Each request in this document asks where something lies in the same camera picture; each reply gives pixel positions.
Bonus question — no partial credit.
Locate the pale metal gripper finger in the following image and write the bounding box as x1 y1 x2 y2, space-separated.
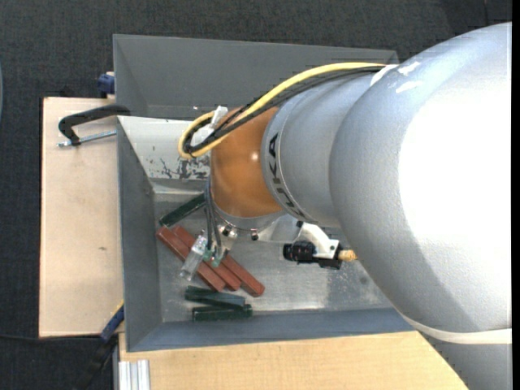
180 231 209 282

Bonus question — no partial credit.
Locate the red-brown flat block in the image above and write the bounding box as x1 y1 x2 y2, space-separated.
219 253 267 298
170 224 244 293
155 227 228 293

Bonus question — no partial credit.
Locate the dark green flat block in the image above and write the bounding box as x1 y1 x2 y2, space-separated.
184 285 248 310
191 304 254 323
158 194 207 228

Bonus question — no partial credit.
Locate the pale flat board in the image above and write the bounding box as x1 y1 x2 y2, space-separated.
37 96 125 340

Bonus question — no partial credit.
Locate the grey metal bin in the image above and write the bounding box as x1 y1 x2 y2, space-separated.
112 33 418 353

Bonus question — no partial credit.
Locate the black cylinder on white bracket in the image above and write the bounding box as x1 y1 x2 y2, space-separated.
282 221 358 271

